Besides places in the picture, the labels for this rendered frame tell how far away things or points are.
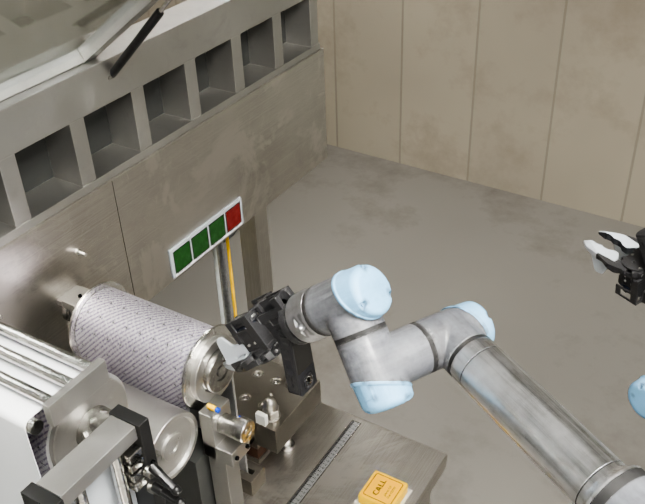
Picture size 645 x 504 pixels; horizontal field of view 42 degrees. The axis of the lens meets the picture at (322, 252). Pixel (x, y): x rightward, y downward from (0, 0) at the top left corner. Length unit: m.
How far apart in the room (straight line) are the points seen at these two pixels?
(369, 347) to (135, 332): 0.46
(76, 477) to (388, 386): 0.40
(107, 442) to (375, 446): 0.80
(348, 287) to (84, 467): 0.39
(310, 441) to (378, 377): 0.65
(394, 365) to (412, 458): 0.61
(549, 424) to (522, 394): 0.05
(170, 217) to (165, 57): 0.32
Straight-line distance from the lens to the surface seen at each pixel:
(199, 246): 1.83
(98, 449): 1.05
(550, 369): 3.32
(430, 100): 4.37
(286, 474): 1.70
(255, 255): 2.37
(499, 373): 1.12
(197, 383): 1.37
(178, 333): 1.39
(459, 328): 1.17
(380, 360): 1.12
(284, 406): 1.64
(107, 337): 1.46
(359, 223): 4.08
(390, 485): 1.64
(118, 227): 1.62
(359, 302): 1.09
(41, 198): 1.53
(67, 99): 1.47
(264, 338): 1.25
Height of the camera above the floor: 2.18
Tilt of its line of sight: 34 degrees down
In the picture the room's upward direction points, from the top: 2 degrees counter-clockwise
